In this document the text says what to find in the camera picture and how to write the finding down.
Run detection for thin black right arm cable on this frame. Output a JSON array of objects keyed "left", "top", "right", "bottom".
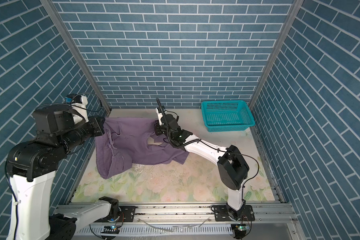
[{"left": 197, "top": 140, "right": 260, "bottom": 193}]

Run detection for aluminium corner post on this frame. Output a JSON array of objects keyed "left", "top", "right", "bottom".
[
  {"left": 248, "top": 0, "right": 305, "bottom": 109},
  {"left": 40, "top": 0, "right": 112, "bottom": 117}
]

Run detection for right aluminium corner post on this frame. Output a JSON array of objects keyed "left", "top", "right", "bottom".
[{"left": 248, "top": 0, "right": 305, "bottom": 109}]

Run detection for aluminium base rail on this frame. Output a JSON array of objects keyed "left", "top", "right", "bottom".
[{"left": 59, "top": 202, "right": 298, "bottom": 226}]

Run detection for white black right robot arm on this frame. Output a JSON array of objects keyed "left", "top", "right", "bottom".
[{"left": 155, "top": 112, "right": 250, "bottom": 221}]

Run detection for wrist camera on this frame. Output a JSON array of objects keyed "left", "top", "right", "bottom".
[
  {"left": 156, "top": 107, "right": 166, "bottom": 126},
  {"left": 64, "top": 94, "right": 89, "bottom": 123}
]

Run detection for white slotted cable duct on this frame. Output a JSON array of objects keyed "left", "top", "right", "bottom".
[{"left": 75, "top": 224, "right": 233, "bottom": 237}]

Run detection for black corrugated right cable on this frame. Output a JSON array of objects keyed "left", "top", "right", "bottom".
[{"left": 155, "top": 97, "right": 199, "bottom": 148}]

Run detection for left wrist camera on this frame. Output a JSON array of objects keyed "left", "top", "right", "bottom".
[{"left": 64, "top": 94, "right": 89, "bottom": 123}]

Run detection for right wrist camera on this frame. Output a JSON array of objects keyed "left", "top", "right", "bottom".
[{"left": 156, "top": 107, "right": 166, "bottom": 126}]

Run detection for teal plastic basket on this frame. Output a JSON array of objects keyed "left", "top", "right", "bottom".
[{"left": 201, "top": 100, "right": 255, "bottom": 132}]

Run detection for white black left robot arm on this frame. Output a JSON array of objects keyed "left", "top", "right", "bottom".
[{"left": 5, "top": 104, "right": 121, "bottom": 240}]

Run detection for purple trousers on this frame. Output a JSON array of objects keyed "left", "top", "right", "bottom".
[{"left": 95, "top": 117, "right": 189, "bottom": 179}]

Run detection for left aluminium corner post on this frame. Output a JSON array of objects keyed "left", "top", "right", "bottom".
[{"left": 40, "top": 0, "right": 112, "bottom": 117}]

